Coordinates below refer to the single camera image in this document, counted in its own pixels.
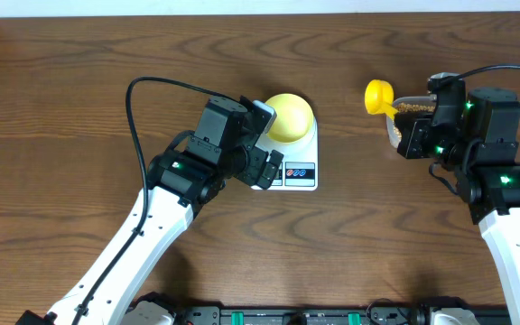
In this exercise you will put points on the yellow plastic measuring scoop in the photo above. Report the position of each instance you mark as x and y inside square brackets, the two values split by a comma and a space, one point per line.
[379, 97]

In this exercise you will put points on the pale yellow bowl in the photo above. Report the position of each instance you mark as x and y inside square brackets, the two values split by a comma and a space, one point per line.
[294, 118]

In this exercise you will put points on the white digital kitchen scale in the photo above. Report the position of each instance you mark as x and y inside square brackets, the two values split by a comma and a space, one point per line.
[299, 169]

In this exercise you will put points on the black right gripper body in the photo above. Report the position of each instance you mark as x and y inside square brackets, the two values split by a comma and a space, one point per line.
[423, 142]

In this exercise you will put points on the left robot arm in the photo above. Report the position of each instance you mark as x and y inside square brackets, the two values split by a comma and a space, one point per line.
[191, 172]

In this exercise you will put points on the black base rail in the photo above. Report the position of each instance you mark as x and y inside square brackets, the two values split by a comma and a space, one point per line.
[155, 308]

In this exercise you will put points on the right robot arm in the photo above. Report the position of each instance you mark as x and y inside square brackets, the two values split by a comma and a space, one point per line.
[473, 133]

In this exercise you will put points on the clear plastic container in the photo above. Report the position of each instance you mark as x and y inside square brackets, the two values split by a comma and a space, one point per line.
[395, 127]

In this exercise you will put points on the soybeans in container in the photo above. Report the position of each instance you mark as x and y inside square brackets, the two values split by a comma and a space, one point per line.
[407, 107]

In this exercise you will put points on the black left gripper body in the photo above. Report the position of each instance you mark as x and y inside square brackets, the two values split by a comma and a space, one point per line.
[243, 165]

